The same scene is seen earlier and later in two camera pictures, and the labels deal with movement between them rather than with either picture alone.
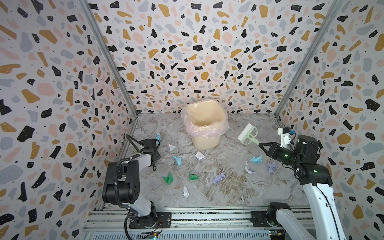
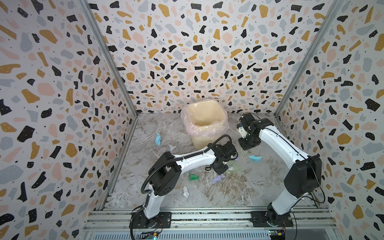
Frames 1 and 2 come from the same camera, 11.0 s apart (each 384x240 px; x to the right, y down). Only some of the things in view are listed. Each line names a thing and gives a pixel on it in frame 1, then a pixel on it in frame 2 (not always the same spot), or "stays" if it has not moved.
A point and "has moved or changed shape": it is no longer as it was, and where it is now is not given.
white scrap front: (186, 193) stays
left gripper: (155, 154) to (221, 171)
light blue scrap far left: (158, 137) stays
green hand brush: (248, 135) has moved or changed shape
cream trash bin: (201, 112) stays
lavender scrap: (218, 178) stays
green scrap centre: (193, 177) stays
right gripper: (270, 151) to (248, 144)
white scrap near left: (171, 147) stays
